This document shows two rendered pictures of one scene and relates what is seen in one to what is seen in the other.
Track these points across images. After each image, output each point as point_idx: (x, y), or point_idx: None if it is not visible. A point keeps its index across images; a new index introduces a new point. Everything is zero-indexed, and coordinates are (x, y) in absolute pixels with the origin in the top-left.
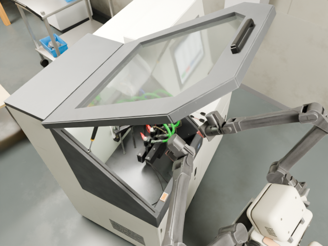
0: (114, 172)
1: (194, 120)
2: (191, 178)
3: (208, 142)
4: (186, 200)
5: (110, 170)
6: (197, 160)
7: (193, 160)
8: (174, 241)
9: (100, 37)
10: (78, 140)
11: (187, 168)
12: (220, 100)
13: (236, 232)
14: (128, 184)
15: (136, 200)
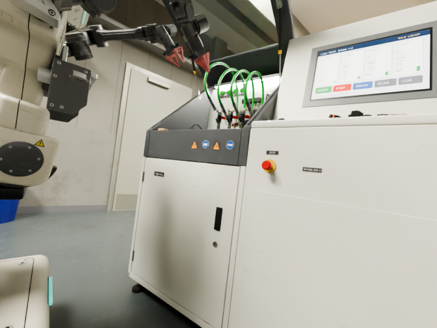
0: (185, 105)
1: (258, 116)
2: (203, 209)
3: (278, 213)
4: (186, 264)
5: (186, 103)
6: (225, 189)
7: (149, 25)
8: (103, 29)
9: None
10: (215, 110)
11: (144, 26)
12: (339, 120)
13: (77, 32)
14: (176, 112)
15: (164, 118)
